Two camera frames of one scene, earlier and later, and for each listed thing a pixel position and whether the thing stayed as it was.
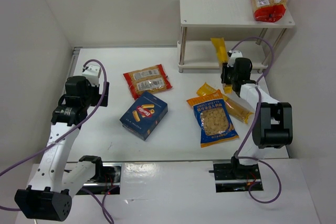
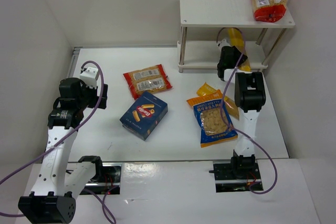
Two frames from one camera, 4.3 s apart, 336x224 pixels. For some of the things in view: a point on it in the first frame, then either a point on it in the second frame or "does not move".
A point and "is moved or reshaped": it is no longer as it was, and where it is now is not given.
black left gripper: x=102 y=94 does not move
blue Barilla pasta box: x=144 y=115 does not move
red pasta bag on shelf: x=269 y=5 does not move
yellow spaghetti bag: x=219 y=44 is moved or reshaped
